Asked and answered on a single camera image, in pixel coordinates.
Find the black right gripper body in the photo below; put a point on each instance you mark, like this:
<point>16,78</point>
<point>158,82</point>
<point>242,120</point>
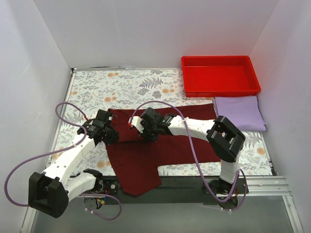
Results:
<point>150,134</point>

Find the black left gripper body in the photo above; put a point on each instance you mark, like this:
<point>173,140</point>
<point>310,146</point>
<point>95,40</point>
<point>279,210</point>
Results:
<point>111,135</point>

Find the dark red t shirt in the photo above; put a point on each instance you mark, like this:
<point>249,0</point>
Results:
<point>135,160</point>

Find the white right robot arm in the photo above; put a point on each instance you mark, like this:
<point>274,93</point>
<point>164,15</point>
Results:
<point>224,137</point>

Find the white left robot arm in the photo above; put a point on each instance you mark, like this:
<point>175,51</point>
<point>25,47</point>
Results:
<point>51,190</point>

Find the floral table mat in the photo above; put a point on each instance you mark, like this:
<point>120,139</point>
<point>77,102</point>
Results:
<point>91,90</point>

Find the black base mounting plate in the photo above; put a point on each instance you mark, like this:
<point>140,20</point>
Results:
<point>174,189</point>

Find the red plastic bin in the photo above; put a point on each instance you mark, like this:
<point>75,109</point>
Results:
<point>219,76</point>

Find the folded purple t shirt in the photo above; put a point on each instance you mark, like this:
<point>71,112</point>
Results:
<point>243,112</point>

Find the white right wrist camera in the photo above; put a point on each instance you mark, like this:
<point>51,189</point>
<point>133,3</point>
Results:
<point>135,122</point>

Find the aluminium frame rail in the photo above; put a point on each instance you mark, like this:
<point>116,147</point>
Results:
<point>265,207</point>

